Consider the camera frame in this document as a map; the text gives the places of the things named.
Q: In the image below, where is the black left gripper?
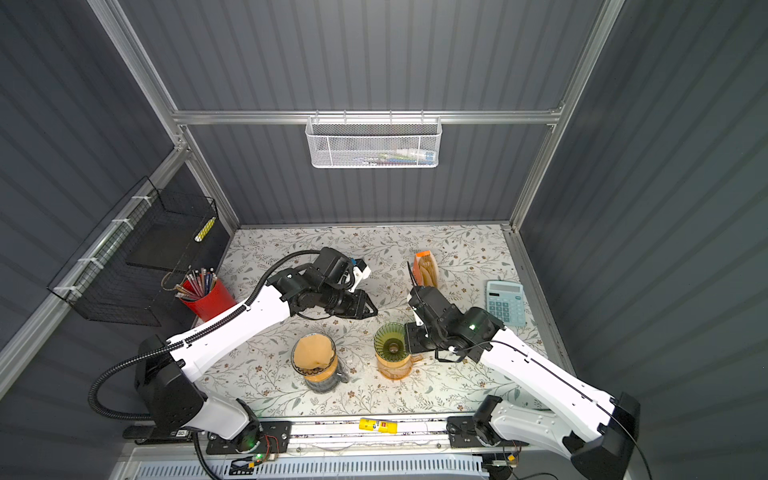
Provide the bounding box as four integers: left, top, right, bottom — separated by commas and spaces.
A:
319, 285, 380, 319

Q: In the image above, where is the green glass dripper cone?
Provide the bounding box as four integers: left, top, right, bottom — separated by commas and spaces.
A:
373, 322, 410, 361

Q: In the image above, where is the orange coffee filter pack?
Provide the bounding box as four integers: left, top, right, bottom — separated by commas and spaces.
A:
412, 250, 439, 288

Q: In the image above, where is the amber glass carafe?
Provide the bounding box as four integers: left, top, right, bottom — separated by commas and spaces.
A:
376, 354, 423, 380

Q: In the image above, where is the wooden dripper ring base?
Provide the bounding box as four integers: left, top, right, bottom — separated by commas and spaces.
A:
304, 362, 338, 384

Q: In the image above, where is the grey glass dripper cone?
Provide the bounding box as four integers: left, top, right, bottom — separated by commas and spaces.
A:
291, 333, 338, 380

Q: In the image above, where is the clear grey glass carafe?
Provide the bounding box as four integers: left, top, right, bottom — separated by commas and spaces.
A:
304, 369, 349, 393

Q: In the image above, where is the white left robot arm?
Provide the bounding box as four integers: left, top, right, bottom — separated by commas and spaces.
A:
135, 247, 378, 451

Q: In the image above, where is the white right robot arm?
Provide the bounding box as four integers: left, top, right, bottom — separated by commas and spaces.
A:
406, 285, 640, 479

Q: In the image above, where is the light blue calculator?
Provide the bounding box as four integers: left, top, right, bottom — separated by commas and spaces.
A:
486, 280, 527, 328

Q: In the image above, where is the red pencil cup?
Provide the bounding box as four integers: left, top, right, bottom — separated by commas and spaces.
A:
173, 269, 236, 322

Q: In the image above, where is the yellow marker in basket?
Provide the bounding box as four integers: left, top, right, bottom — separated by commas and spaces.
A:
194, 216, 217, 243

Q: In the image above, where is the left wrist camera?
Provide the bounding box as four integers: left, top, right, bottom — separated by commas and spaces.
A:
353, 259, 371, 288

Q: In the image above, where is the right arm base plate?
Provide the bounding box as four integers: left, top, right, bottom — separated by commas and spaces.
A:
446, 415, 485, 449

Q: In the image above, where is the white mesh wall basket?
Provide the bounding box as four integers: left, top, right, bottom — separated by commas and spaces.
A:
305, 118, 443, 169

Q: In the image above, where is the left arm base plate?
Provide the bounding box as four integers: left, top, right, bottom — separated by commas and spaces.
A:
205, 421, 293, 457

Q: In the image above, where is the white slotted cable duct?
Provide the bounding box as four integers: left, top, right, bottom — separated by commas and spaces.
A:
134, 454, 490, 480

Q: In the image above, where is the black wire wall basket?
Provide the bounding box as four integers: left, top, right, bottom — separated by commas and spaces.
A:
48, 183, 227, 328

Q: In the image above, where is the black device on rail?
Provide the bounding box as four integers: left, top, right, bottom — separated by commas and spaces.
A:
122, 425, 192, 445

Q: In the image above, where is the black corrugated cable conduit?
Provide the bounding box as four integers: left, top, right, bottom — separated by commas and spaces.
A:
87, 249, 322, 480

